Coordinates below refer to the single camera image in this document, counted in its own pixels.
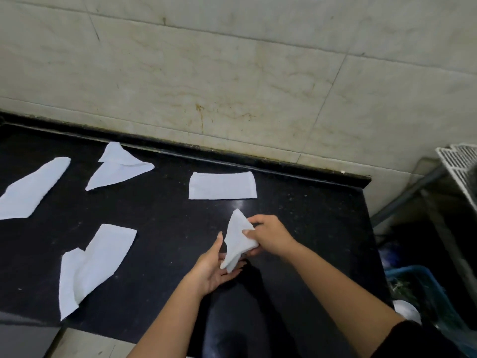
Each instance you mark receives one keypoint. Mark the person's right hand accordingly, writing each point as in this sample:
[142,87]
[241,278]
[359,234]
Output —
[274,238]

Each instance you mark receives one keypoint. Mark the person's left hand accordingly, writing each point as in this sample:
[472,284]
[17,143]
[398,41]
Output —
[208,272]

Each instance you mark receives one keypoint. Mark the white terry cloth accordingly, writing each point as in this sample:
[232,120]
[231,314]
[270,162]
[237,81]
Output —
[236,238]
[100,257]

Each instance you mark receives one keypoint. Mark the group of white cloths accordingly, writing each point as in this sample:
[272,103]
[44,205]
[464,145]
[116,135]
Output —
[223,186]

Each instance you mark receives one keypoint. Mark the person's left forearm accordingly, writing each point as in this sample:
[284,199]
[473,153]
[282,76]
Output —
[171,324]

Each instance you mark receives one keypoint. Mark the person's right forearm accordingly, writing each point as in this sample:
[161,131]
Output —
[335,290]

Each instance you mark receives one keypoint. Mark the grey metal bar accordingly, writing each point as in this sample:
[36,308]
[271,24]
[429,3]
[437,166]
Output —
[406,197]

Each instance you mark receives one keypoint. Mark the white bowl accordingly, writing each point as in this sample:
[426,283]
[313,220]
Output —
[408,311]

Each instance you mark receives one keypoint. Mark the blue plastic basket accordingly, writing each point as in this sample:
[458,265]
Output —
[436,290]

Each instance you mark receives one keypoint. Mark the grey cabinet door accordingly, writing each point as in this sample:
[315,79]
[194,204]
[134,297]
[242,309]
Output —
[22,343]

